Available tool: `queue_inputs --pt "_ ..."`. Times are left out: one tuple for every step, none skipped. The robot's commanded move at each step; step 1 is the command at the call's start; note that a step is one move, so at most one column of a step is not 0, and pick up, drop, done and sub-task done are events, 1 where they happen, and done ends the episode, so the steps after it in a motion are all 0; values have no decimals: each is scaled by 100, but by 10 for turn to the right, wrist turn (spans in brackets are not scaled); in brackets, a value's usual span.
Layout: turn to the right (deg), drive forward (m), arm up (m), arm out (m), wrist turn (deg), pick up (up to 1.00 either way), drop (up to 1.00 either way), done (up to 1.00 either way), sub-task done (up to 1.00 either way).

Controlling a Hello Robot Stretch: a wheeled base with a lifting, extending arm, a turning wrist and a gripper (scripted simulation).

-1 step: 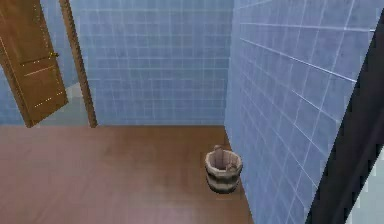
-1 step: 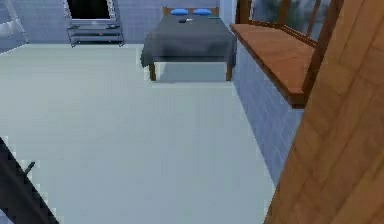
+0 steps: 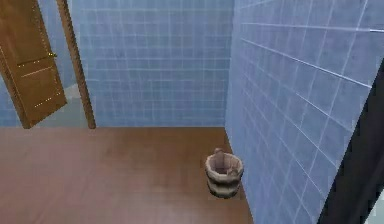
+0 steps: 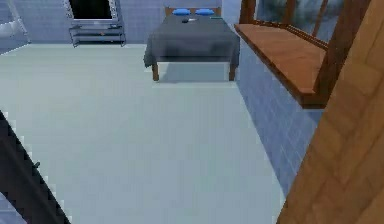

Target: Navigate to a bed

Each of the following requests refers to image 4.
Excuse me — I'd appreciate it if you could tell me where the blue pillow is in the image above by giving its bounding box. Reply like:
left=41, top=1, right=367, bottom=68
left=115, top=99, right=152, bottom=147
left=194, top=8, right=216, bottom=17
left=172, top=8, right=192, bottom=17

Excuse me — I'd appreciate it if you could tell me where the black television set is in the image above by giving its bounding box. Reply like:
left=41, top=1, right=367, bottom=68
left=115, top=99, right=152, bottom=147
left=63, top=0, right=120, bottom=22

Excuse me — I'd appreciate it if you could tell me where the black furniture piece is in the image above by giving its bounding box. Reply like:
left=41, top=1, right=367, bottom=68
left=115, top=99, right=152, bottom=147
left=0, top=109, right=72, bottom=224

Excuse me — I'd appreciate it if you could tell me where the brown wooden cupboard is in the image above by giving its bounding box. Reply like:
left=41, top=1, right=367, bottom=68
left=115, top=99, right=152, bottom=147
left=275, top=0, right=384, bottom=224

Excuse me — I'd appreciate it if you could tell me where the white lamp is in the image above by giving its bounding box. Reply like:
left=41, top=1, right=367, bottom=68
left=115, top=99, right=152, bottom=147
left=0, top=0, right=30, bottom=39

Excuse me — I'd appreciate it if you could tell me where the grey bed with wooden frame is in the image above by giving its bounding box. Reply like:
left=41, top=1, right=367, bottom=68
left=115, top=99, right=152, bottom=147
left=143, top=6, right=241, bottom=82

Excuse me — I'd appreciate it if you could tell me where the grey television stand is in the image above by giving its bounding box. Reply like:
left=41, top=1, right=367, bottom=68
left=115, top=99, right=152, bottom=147
left=68, top=19, right=127, bottom=48

